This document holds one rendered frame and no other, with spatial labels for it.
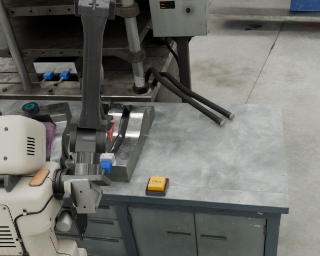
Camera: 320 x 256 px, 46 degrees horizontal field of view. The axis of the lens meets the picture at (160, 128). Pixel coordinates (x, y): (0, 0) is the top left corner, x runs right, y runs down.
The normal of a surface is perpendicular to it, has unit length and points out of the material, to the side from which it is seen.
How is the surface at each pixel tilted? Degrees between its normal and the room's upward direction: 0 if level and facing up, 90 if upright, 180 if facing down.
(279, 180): 0
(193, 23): 90
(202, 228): 90
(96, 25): 79
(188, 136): 0
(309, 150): 0
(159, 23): 90
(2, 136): 48
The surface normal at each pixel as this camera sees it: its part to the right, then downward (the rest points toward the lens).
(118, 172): -0.21, 0.58
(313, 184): -0.11, -0.81
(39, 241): 0.99, -0.04
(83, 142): 0.16, -0.30
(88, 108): 0.12, 0.39
